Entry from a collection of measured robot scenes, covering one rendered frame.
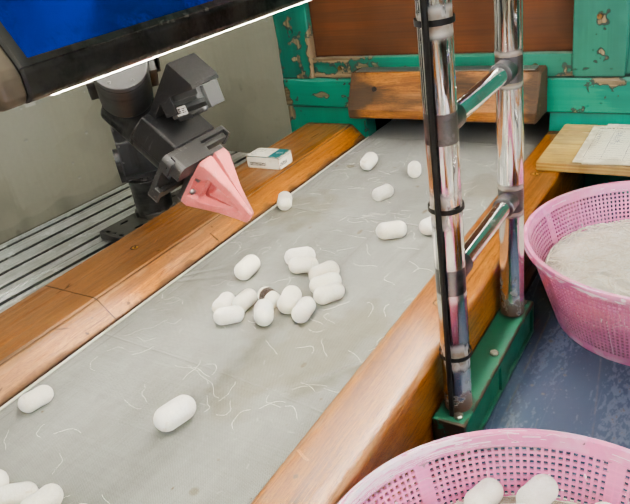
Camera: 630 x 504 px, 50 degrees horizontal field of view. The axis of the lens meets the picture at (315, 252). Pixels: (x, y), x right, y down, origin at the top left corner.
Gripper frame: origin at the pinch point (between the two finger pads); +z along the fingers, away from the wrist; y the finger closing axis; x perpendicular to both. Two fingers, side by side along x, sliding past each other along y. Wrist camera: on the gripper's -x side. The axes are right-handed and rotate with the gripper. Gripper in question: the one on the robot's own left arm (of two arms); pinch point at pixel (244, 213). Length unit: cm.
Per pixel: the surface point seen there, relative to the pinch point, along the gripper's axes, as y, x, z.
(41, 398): -26.9, 7.9, 0.6
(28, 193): 92, 165, -110
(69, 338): -19.1, 11.4, -3.6
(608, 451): -16.5, -22.7, 34.4
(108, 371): -20.7, 7.7, 2.5
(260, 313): -9.4, -0.4, 9.5
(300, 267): 0.6, 1.1, 8.5
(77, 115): 123, 147, -121
